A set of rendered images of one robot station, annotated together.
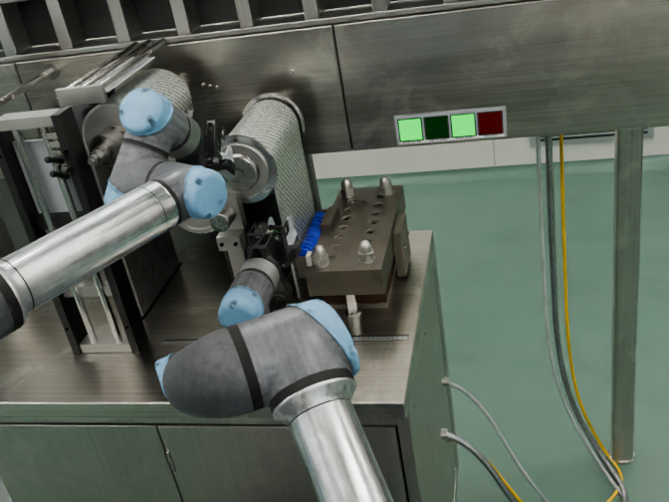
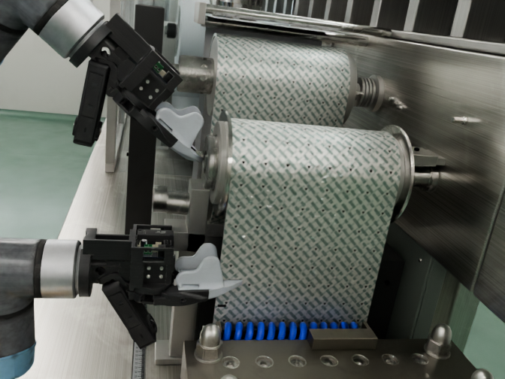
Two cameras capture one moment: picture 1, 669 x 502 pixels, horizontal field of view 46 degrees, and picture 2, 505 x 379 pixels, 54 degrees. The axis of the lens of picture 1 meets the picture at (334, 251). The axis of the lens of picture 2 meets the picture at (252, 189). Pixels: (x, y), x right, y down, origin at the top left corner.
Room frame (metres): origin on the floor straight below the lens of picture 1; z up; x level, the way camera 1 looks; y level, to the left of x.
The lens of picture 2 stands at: (1.19, -0.45, 1.45)
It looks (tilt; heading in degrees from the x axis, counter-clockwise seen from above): 19 degrees down; 61
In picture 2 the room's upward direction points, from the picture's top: 8 degrees clockwise
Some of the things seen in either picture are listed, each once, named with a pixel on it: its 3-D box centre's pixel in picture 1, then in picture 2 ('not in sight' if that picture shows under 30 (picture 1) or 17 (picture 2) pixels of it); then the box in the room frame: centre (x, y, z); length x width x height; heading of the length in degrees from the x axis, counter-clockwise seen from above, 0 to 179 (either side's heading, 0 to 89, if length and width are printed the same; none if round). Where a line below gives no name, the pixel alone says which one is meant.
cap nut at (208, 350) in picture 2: (320, 254); (210, 340); (1.42, 0.03, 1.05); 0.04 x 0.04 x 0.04
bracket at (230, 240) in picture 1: (240, 266); (178, 274); (1.43, 0.20, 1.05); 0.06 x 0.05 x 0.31; 164
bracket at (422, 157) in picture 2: not in sight; (419, 154); (1.75, 0.07, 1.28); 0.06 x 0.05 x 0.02; 164
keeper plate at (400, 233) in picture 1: (402, 244); not in sight; (1.56, -0.16, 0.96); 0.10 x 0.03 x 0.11; 164
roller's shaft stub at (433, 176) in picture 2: not in sight; (410, 175); (1.74, 0.08, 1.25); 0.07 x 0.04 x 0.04; 164
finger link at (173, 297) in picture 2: (289, 249); (174, 291); (1.39, 0.09, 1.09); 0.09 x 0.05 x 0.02; 163
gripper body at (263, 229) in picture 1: (268, 253); (129, 265); (1.34, 0.13, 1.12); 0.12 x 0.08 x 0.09; 164
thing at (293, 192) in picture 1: (296, 200); (301, 269); (1.57, 0.06, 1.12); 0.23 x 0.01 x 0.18; 164
